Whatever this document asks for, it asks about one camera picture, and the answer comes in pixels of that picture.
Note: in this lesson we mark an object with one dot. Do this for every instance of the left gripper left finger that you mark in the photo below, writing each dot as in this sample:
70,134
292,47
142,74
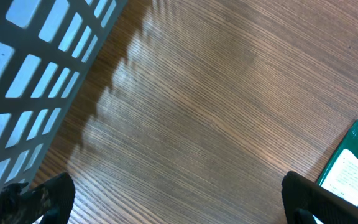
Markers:
49,202

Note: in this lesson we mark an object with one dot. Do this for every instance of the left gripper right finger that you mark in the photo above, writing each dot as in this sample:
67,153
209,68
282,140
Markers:
306,202

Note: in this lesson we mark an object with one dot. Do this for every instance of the green 3M package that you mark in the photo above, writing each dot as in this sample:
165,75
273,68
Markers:
340,175

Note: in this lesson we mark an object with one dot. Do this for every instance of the grey plastic mesh basket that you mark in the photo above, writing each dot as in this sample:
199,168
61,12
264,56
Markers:
46,49

